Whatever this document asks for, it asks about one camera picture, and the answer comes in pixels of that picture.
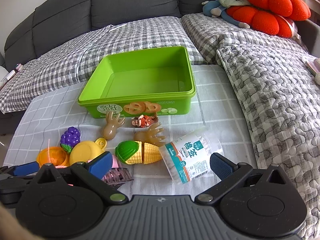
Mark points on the cotton swab clear container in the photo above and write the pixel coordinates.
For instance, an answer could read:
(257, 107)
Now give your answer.
(188, 157)

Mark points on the brown hand-shaped toy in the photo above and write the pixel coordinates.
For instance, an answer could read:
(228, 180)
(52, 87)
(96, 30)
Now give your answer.
(151, 135)
(113, 122)

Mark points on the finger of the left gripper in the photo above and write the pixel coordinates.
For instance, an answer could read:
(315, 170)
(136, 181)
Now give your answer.
(19, 170)

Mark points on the red pumpkin cushion lower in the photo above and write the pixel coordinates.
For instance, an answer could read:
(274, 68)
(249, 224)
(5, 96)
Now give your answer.
(263, 21)

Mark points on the purple toy grapes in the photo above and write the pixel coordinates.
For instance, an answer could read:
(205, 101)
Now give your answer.
(69, 139)

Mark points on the small orange animal figurine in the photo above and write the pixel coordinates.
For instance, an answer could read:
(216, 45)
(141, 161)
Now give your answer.
(144, 121)

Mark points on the yellow toy cup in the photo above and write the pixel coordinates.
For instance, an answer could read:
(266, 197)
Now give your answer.
(86, 151)

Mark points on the grey checked sofa cover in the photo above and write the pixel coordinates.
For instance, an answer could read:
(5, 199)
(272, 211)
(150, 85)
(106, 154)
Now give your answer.
(75, 60)

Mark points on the blue plush toy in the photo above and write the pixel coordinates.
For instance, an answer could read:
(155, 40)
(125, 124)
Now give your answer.
(217, 8)

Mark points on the grey patterned quilt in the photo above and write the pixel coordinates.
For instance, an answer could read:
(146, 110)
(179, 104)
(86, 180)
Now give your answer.
(280, 101)

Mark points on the dark translucent hair claw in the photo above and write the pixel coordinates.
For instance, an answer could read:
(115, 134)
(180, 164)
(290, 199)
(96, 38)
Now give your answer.
(117, 177)

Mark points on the toy corn half green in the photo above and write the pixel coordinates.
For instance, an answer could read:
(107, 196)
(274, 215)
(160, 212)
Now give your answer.
(129, 152)

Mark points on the red pumpkin cushion upper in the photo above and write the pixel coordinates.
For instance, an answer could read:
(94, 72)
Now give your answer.
(296, 10)

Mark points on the orange toy bowl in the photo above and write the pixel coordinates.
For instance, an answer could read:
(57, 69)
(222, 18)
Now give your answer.
(55, 155)

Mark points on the green plastic cookie box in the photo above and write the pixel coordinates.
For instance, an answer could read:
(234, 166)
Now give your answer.
(148, 81)

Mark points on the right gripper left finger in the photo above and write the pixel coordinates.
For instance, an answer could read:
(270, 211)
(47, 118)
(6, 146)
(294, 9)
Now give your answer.
(91, 174)

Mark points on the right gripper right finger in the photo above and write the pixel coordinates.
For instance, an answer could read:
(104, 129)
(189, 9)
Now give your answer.
(232, 176)

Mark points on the pink toy cup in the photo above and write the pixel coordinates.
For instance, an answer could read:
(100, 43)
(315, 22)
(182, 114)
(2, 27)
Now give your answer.
(116, 163)

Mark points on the toy corn half yellow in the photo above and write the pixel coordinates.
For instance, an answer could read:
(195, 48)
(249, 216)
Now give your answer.
(151, 153)

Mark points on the red pumpkin cushion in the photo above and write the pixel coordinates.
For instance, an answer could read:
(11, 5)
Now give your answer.
(296, 10)
(263, 21)

